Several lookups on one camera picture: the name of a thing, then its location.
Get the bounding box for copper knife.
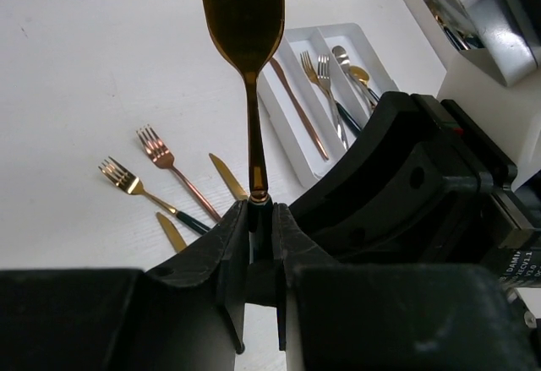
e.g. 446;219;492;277
270;57;330;161

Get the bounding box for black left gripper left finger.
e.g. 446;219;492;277
1;202;249;370

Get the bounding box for gold knife green handle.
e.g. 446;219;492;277
156;212;187;253
209;153;249;200

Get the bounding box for silver fork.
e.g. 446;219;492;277
316;54;348;150

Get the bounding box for white divided cutlery tray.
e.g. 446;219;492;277
258;23;396;188

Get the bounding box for gold spoon green handle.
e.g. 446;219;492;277
350;65;380;104

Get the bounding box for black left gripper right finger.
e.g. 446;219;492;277
272;204;540;370

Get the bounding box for copper fork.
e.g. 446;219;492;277
136;125;221;221

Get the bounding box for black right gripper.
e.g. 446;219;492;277
290;91;517;263

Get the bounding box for gold fork green handle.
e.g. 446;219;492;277
98;156;210;235
300;51;361;136
202;0;285;263

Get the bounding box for silver spoon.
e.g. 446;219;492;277
331;46;378;110

